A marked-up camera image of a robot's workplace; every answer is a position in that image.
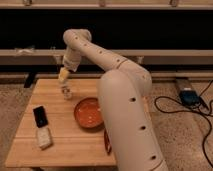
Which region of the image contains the clear plastic bottle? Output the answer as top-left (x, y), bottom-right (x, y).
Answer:
top-left (61, 84), bottom-right (72, 100)

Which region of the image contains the black rectangular block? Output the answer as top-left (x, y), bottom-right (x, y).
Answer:
top-left (33, 106), bottom-right (48, 128)

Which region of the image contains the black power cable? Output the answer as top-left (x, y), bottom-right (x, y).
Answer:
top-left (153, 79), bottom-right (213, 168)

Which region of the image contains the wooden table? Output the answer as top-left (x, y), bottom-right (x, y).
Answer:
top-left (5, 79), bottom-right (115, 168)

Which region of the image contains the blue power adapter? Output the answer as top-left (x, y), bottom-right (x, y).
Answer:
top-left (179, 90), bottom-right (199, 106)

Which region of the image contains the white sponge block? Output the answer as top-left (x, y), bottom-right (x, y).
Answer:
top-left (36, 127), bottom-right (53, 150)

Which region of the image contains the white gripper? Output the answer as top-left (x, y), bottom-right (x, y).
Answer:
top-left (58, 54), bottom-right (80, 83)

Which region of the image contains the red chili pepper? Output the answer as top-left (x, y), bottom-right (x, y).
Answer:
top-left (104, 129), bottom-right (112, 155)

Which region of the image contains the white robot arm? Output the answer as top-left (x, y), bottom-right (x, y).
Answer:
top-left (59, 29), bottom-right (169, 171)

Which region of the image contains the orange bowl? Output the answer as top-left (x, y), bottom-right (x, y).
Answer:
top-left (74, 97), bottom-right (103, 129)

